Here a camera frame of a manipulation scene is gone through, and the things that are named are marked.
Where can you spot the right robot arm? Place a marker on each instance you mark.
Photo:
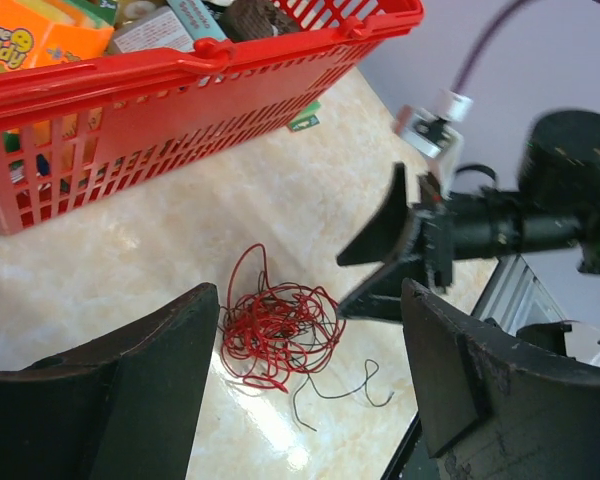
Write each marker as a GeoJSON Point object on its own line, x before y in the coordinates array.
{"type": "Point", "coordinates": [556, 206]}

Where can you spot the red plastic shopping basket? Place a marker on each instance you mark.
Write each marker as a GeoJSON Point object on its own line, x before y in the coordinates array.
{"type": "Point", "coordinates": [76, 133]}

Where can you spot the orange sponge daddy box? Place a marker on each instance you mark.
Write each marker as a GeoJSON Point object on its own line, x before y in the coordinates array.
{"type": "Point", "coordinates": [44, 33]}

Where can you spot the teal sponge package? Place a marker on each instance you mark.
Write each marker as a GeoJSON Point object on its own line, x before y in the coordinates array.
{"type": "Point", "coordinates": [196, 19]}

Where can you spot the colourful sponge pack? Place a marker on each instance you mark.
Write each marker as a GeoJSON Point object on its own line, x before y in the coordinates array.
{"type": "Point", "coordinates": [307, 118]}

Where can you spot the brown cardboard box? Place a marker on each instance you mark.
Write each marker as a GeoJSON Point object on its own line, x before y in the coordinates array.
{"type": "Point", "coordinates": [158, 29]}

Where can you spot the grey aluminium frame rail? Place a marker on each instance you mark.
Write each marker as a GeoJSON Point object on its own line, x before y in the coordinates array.
{"type": "Point", "coordinates": [514, 297]}

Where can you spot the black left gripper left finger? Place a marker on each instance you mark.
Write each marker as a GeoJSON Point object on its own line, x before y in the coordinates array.
{"type": "Point", "coordinates": [122, 406]}

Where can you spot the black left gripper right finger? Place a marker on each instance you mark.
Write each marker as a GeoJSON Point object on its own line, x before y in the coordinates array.
{"type": "Point", "coordinates": [493, 406]}

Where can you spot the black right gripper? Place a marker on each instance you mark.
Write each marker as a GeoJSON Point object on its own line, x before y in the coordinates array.
{"type": "Point", "coordinates": [426, 257]}

